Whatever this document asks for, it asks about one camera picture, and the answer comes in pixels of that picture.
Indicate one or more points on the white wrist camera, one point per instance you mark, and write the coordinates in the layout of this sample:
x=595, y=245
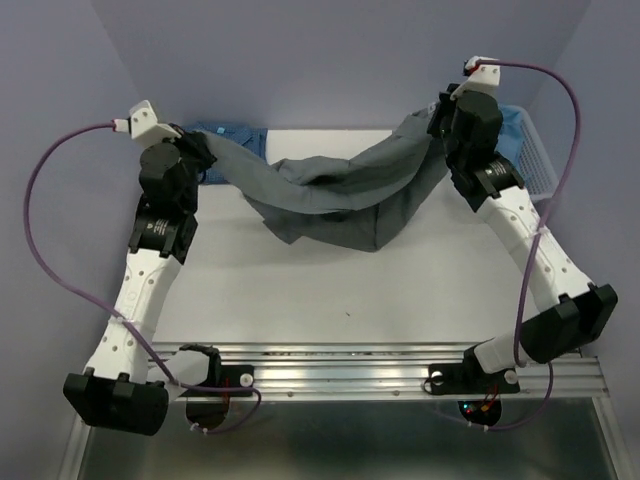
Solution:
x=481, y=76
x=144, y=127

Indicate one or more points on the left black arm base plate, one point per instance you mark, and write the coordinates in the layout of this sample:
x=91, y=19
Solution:
x=201, y=372

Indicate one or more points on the white plastic laundry basket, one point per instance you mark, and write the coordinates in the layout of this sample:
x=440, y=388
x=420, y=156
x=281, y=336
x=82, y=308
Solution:
x=534, y=163

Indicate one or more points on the grey long sleeve shirt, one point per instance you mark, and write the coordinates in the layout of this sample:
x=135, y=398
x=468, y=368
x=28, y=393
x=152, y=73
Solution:
x=361, y=203

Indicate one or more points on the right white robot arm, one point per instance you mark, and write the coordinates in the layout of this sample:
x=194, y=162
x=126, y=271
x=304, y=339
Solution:
x=572, y=310

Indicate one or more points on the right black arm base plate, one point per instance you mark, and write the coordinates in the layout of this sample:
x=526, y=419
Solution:
x=466, y=377

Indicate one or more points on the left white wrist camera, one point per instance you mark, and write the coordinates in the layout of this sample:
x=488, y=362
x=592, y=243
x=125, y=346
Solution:
x=144, y=127

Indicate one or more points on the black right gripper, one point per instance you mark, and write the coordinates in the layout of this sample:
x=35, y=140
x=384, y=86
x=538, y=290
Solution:
x=445, y=105

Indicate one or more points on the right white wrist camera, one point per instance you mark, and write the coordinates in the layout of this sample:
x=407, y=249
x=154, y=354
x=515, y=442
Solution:
x=481, y=76

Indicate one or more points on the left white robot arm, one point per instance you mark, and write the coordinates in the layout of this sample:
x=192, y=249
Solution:
x=114, y=390

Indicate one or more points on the aluminium front rail frame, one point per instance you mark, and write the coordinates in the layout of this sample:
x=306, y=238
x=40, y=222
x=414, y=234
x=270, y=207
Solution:
x=358, y=411

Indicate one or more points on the light blue shirt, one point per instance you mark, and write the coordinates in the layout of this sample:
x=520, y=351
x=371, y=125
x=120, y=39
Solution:
x=510, y=138

